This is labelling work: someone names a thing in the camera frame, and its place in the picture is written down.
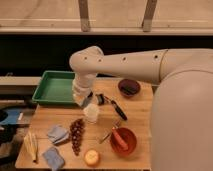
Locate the blue object at left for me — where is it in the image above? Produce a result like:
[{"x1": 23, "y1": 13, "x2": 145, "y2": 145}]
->
[{"x1": 0, "y1": 108, "x2": 31, "y2": 126}]

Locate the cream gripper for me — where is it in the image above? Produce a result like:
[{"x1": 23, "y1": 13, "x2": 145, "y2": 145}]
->
[{"x1": 73, "y1": 93, "x2": 93, "y2": 108}]

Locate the bunch of dark grapes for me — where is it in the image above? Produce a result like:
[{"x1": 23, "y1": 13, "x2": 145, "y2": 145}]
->
[{"x1": 70, "y1": 118, "x2": 85, "y2": 156}]

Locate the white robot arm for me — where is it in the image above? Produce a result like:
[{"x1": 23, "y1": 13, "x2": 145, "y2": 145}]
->
[{"x1": 69, "y1": 46, "x2": 213, "y2": 171}]

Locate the blue cloth lower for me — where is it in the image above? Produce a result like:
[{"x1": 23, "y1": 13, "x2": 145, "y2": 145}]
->
[{"x1": 42, "y1": 147, "x2": 64, "y2": 171}]

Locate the round yellow bread bun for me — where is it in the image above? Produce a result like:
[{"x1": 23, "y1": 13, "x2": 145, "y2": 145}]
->
[{"x1": 84, "y1": 149, "x2": 100, "y2": 167}]

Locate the orange carrot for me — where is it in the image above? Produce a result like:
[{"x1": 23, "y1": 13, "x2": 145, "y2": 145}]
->
[{"x1": 112, "y1": 129, "x2": 128, "y2": 150}]

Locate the red bowl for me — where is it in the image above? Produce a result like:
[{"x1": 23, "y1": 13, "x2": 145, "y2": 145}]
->
[{"x1": 110, "y1": 127, "x2": 137, "y2": 157}]

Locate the green plastic tray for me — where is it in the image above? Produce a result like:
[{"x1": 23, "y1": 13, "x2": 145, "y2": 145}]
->
[{"x1": 32, "y1": 71, "x2": 76, "y2": 106}]

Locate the yellow corn cob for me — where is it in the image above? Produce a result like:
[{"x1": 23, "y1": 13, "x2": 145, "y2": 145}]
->
[{"x1": 24, "y1": 132, "x2": 38, "y2": 162}]

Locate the blue cloth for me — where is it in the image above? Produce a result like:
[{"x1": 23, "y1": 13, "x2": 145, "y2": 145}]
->
[
  {"x1": 47, "y1": 125, "x2": 69, "y2": 145},
  {"x1": 42, "y1": 147, "x2": 64, "y2": 171}
]

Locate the metal window post left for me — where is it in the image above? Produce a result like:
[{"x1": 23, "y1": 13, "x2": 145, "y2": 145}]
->
[{"x1": 78, "y1": 0, "x2": 90, "y2": 32}]

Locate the purple bowl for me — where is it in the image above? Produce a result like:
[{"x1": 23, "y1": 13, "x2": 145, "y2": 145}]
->
[{"x1": 118, "y1": 79, "x2": 141, "y2": 98}]

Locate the white plastic cup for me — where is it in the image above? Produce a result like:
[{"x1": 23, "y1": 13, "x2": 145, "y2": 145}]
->
[{"x1": 83, "y1": 104, "x2": 100, "y2": 123}]

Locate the metal window post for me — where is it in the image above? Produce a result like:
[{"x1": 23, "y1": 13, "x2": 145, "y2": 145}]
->
[
  {"x1": 78, "y1": 0, "x2": 90, "y2": 32},
  {"x1": 142, "y1": 0, "x2": 157, "y2": 32}
]

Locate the dark item in purple bowl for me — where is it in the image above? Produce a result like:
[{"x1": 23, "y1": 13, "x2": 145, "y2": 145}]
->
[{"x1": 121, "y1": 86, "x2": 137, "y2": 95}]

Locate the metal window post right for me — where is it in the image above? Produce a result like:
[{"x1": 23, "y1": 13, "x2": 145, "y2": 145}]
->
[{"x1": 142, "y1": 0, "x2": 157, "y2": 32}]

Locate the blue cloth upper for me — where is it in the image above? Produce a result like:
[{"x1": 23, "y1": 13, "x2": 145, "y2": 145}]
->
[{"x1": 47, "y1": 125, "x2": 69, "y2": 145}]

